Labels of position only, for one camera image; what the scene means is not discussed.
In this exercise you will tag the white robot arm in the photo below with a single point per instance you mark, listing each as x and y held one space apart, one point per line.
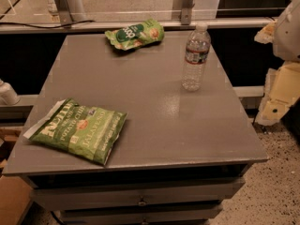
286 43

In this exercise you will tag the grey drawer cabinet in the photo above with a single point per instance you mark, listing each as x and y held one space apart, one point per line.
169 135

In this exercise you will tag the drawer with knob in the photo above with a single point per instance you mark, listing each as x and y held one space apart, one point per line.
76 198
142 215

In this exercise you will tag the metal rail frame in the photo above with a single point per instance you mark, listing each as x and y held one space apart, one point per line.
87 16

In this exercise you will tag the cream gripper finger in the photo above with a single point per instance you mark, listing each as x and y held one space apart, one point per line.
281 92
266 34

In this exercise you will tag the clear plastic water bottle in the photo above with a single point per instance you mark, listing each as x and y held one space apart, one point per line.
197 50

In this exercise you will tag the white pipe at left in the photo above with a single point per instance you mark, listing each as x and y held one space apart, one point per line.
8 94

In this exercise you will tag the green jalapeno chip bag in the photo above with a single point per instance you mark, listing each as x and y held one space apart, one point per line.
86 132

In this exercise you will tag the lower drawer with knob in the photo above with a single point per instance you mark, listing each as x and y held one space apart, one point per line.
142 215

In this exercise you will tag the upper drawer with knob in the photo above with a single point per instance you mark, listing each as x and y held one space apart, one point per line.
76 198

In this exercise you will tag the cardboard box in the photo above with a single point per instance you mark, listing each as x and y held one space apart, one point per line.
14 192

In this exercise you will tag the small green snack bag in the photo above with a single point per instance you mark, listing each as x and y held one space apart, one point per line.
136 35

